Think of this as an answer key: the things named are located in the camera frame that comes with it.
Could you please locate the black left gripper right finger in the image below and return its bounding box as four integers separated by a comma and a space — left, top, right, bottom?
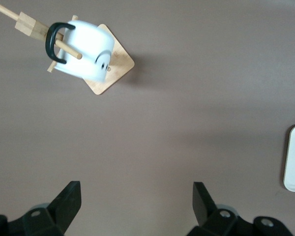
186, 181, 293, 236

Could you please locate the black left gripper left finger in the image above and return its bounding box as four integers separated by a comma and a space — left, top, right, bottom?
0, 180, 83, 236

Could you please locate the white cup black handle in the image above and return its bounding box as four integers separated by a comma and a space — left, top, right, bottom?
45, 20, 115, 82

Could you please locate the wooden cup rack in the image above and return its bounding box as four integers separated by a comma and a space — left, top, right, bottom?
0, 3, 135, 96

